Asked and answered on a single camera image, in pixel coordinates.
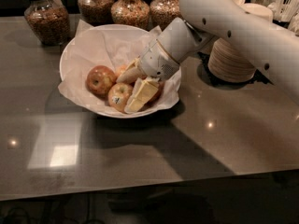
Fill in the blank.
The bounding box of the glass cereal jar far left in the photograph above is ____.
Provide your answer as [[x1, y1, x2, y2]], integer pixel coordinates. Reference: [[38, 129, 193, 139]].
[[24, 0, 70, 46]]

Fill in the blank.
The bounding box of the paper bowl stack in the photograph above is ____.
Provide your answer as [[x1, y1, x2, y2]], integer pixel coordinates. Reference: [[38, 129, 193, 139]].
[[207, 2, 274, 84], [189, 0, 241, 46]]

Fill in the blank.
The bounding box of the glass cereal jar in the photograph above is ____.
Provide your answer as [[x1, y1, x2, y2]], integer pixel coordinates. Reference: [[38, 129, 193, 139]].
[[24, 0, 70, 46], [78, 0, 114, 24], [149, 0, 180, 30], [111, 0, 150, 30]]

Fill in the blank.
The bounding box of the dark apple back middle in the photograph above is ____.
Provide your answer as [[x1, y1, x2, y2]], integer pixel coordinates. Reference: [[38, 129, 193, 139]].
[[115, 64, 127, 77]]

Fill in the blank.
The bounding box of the paper bowl stack back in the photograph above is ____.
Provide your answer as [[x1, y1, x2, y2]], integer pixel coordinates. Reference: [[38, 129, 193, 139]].
[[189, 0, 241, 46]]

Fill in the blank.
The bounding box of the yellow-red apple with sticker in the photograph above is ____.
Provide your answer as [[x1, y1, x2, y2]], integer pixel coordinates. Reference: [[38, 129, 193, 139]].
[[108, 83, 133, 113]]

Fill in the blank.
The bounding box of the white bowl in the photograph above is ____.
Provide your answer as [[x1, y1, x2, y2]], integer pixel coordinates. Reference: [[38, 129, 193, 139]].
[[59, 23, 182, 119]]

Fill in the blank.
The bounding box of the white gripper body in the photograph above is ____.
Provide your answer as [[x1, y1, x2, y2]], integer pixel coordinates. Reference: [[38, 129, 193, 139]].
[[139, 40, 179, 80]]

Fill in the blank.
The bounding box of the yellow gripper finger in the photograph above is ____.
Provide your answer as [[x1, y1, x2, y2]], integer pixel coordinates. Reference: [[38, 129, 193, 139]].
[[116, 58, 146, 84], [124, 77, 159, 114]]

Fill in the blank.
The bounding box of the red apple back left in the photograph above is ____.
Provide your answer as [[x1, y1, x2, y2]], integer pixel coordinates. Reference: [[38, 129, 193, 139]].
[[86, 65, 117, 97]]

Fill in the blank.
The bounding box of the white stir sticks bundle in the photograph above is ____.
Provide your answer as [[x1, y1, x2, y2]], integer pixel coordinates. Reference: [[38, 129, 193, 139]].
[[274, 0, 299, 22]]

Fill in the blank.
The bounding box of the orange-red apple front right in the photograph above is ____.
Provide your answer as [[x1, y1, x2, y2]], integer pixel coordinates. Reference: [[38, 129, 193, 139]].
[[149, 82, 164, 103]]

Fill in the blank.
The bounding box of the paper bowl stack front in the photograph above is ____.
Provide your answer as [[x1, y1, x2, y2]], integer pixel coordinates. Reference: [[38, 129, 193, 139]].
[[207, 2, 274, 84]]

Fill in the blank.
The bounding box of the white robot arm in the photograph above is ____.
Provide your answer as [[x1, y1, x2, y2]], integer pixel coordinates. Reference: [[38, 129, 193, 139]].
[[118, 0, 299, 103]]

